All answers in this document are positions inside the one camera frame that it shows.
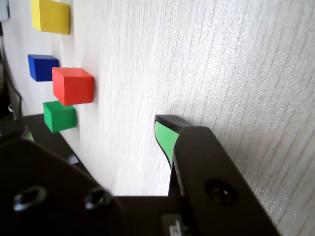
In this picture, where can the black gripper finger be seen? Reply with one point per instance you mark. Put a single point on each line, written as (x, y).
(209, 167)
(49, 196)

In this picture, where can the red wooden cube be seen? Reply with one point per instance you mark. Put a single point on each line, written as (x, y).
(73, 88)

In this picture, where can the green wooden cube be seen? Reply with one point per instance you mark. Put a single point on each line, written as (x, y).
(61, 118)

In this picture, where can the blue wooden cube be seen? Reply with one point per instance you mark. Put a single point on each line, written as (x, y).
(39, 68)

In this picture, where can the yellow wooden cube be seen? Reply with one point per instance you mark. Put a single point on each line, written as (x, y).
(54, 17)

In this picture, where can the grey box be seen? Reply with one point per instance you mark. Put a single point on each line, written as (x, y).
(4, 8)

